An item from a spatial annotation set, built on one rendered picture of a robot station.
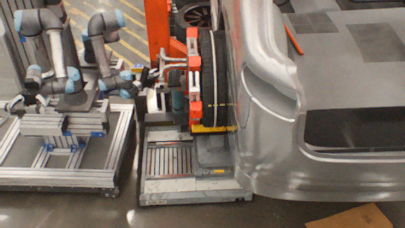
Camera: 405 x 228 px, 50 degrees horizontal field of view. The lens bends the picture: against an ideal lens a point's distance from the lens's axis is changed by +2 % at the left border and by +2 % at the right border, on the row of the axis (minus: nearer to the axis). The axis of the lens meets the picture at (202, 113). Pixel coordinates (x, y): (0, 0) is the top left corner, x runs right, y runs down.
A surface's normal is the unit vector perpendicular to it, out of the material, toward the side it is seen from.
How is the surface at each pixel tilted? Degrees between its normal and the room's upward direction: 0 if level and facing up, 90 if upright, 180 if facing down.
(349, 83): 22
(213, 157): 0
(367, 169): 90
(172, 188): 0
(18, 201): 0
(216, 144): 90
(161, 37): 90
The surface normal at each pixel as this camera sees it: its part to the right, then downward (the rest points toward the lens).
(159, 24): 0.06, 0.65
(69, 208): 0.00, -0.76
